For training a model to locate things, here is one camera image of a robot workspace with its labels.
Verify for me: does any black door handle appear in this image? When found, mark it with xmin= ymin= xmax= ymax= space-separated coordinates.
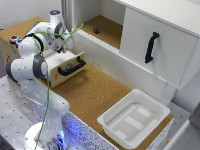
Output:
xmin=144 ymin=31 xmax=161 ymax=65

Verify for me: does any black drawer handle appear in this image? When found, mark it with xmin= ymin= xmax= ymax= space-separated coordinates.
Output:
xmin=57 ymin=55 xmax=87 ymax=78

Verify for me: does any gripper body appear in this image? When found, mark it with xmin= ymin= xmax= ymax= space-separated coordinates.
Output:
xmin=49 ymin=35 xmax=70 ymax=51

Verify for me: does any wooden drawer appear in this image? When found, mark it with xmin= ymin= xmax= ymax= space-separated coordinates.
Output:
xmin=42 ymin=49 xmax=88 ymax=90

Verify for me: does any white cabinet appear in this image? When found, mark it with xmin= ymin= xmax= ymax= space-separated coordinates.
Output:
xmin=71 ymin=0 xmax=200 ymax=108

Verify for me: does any red button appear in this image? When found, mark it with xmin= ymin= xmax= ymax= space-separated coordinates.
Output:
xmin=9 ymin=34 xmax=19 ymax=45

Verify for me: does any white plastic box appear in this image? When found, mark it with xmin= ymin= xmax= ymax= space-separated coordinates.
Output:
xmin=96 ymin=88 xmax=172 ymax=150

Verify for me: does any blue button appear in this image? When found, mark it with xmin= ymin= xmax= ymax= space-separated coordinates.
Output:
xmin=15 ymin=39 xmax=24 ymax=46

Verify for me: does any green cable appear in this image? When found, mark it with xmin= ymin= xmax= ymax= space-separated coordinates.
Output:
xmin=31 ymin=22 xmax=85 ymax=150

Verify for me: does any white sliding door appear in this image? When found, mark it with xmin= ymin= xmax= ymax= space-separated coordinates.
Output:
xmin=119 ymin=6 xmax=200 ymax=90

